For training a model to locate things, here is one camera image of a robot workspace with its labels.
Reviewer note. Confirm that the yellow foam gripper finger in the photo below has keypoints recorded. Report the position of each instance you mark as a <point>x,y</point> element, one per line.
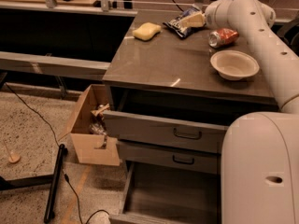
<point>195,20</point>

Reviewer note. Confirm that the blue chip bag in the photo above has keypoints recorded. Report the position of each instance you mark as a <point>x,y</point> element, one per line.
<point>183,32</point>

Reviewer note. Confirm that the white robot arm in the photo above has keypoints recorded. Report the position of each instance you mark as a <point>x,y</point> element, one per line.
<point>260,151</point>

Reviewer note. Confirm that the grey drawer cabinet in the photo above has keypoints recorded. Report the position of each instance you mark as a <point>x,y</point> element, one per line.
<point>171,78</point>

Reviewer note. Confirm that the top drawer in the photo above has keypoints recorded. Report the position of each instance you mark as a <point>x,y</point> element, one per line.
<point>165,132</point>

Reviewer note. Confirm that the drawer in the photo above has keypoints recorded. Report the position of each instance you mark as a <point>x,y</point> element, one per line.
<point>165,132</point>
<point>169,157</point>
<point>161,195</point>

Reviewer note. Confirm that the middle drawer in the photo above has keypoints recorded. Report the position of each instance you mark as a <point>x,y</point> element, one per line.
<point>169,157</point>

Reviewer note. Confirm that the bottom drawer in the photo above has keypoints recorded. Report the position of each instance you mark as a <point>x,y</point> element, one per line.
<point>161,195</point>

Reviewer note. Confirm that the red soda can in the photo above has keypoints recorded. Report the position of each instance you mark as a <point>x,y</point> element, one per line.
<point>222,37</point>

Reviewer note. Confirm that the yellow sponge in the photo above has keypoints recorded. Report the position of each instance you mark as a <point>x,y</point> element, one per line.
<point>147,31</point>

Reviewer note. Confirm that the white bowl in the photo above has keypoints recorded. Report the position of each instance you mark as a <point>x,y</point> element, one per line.
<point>234,65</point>

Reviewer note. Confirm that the items inside cardboard box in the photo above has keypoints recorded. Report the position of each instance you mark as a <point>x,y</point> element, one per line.
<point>97,125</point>

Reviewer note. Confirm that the cardboard box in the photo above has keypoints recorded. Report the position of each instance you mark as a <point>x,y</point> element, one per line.
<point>90,148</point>

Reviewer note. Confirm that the black metal stand leg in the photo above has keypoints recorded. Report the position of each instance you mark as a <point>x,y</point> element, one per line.
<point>52,179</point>

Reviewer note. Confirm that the small wooden spinning top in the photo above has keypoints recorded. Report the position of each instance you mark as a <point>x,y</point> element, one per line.
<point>12,156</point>

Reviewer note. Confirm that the grey metal rail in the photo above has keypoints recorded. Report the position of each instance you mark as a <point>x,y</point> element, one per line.
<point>53,66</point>

